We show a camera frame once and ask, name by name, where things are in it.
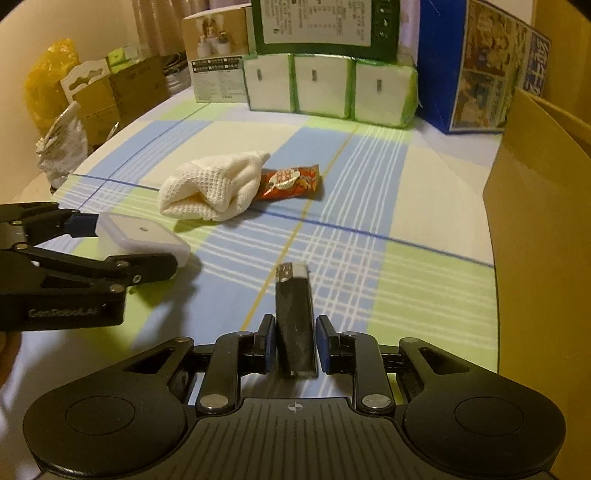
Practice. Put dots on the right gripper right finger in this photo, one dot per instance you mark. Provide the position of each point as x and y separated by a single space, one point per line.
359 356

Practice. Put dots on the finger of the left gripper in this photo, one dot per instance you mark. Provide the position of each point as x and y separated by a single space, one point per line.
52 270
77 224

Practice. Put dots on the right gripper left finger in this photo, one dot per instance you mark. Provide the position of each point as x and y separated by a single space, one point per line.
233 356

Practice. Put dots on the white square plastic box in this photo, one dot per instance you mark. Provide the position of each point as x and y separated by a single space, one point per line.
125 235

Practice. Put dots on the black lighter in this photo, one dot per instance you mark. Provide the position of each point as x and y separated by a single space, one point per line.
295 337

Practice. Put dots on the white waffle cloth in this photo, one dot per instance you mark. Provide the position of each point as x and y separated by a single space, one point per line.
213 188

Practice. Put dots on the left hand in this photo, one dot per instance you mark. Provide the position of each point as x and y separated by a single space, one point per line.
10 343

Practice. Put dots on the white plastic bag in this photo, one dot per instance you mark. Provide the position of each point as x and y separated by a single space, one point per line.
63 149

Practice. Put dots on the brown cardboard box on floor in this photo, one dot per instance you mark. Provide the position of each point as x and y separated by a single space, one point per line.
111 101

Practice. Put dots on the checkered tablecloth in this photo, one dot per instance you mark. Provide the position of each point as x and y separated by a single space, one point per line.
396 240

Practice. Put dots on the yellow plastic bag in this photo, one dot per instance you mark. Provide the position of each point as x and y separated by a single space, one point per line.
44 96

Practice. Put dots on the red snack packet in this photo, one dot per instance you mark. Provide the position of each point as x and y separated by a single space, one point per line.
288 183

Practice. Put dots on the white beige product box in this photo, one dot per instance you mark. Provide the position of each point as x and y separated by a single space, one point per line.
215 42

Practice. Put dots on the left tissue pack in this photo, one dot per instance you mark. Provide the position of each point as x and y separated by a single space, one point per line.
268 82

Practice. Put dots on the tissue pack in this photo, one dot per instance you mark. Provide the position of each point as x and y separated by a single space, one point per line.
385 94
268 82
324 85

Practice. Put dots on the right tissue pack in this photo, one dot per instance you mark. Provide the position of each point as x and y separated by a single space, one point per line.
385 94

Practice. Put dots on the middle tissue pack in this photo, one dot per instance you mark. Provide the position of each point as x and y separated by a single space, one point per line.
324 85

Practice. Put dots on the blue milk carton box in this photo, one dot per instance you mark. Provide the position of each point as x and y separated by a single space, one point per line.
472 58

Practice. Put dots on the green printed box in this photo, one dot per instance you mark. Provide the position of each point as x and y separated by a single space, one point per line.
356 28

